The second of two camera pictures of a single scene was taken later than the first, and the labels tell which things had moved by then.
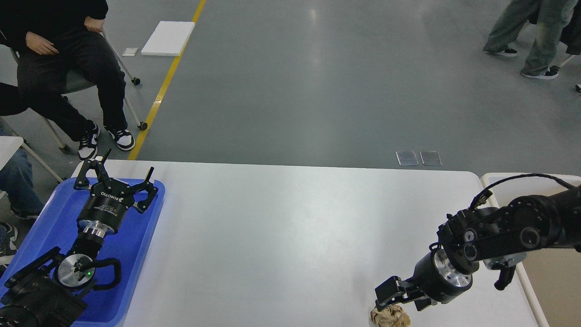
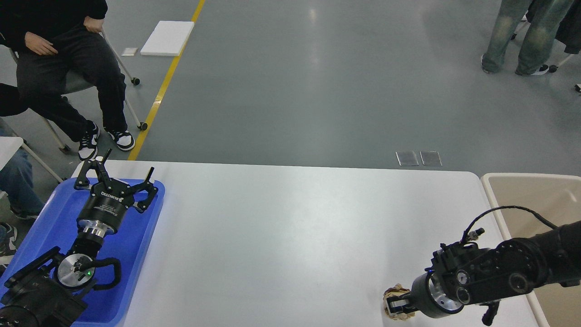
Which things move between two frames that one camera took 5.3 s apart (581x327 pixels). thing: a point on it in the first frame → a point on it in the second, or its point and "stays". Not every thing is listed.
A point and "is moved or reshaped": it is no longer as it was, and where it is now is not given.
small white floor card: x=130 y=52 stays
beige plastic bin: x=550 y=279 stays
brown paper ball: x=392 y=316 is moved or reshaped
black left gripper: x=103 y=212 stays
